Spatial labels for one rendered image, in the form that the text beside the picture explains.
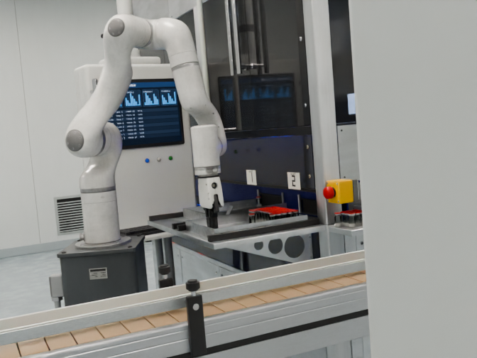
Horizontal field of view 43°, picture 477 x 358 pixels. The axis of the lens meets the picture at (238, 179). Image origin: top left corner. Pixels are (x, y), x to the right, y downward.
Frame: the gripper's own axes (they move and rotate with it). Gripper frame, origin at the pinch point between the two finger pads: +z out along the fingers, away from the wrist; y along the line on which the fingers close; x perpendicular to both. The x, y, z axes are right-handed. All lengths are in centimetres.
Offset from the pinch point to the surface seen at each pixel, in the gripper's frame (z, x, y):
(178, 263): 43, -36, 144
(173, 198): 0, -18, 91
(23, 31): -161, -14, 543
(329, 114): -32, -39, -13
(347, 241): 11.0, -42.9, -12.3
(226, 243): 5.0, 0.2, -10.8
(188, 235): 4.6, 4.5, 11.1
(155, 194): -3, -10, 90
